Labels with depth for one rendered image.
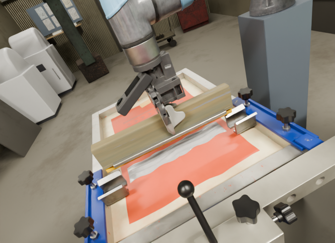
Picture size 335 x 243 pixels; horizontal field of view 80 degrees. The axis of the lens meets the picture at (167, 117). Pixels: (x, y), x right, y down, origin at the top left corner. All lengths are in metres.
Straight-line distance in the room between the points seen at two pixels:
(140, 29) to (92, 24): 6.88
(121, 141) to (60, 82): 5.23
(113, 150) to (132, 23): 0.31
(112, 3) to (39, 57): 5.26
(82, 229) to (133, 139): 0.23
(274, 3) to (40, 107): 4.29
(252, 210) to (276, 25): 0.66
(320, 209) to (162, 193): 1.21
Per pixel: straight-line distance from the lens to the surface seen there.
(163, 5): 0.45
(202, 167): 0.61
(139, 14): 0.43
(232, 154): 0.63
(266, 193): 0.45
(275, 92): 0.96
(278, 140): 0.63
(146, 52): 0.43
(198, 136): 0.70
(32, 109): 4.66
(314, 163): 0.50
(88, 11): 7.28
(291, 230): 1.56
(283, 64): 0.92
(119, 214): 0.64
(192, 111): 0.55
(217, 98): 0.57
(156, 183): 0.63
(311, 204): 1.65
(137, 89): 0.46
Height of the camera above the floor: 1.42
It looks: 33 degrees down
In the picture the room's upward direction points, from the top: 24 degrees counter-clockwise
